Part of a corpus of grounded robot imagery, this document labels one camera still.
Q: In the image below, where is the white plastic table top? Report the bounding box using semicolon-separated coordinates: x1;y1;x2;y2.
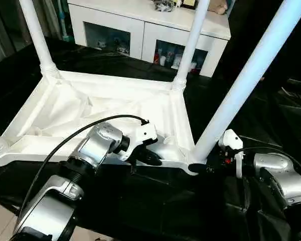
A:
0;70;204;176

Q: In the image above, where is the black shiny mat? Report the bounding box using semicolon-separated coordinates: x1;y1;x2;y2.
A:
0;36;301;241

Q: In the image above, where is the white printed mug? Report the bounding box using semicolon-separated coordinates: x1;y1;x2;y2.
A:
172;51;183;69

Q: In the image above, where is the white sideboard cabinet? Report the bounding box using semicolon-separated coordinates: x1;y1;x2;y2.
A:
67;0;232;78

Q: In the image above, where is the dark cluttered bundle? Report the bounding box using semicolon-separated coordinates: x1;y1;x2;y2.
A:
154;0;177;12

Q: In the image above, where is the beige teddy bear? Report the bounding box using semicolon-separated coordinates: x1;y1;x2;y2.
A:
208;0;228;16

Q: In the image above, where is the beige curtain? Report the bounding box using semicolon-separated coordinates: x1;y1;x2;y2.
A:
0;0;66;51

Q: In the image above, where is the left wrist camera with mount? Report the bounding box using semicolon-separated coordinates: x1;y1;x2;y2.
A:
122;119;159;162

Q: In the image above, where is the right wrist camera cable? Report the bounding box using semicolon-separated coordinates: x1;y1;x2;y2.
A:
236;146;301;183

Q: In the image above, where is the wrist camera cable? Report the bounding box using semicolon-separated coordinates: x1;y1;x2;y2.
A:
236;146;301;183
16;114;151;222

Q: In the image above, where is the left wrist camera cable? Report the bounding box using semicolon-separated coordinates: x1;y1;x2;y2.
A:
16;114;151;222

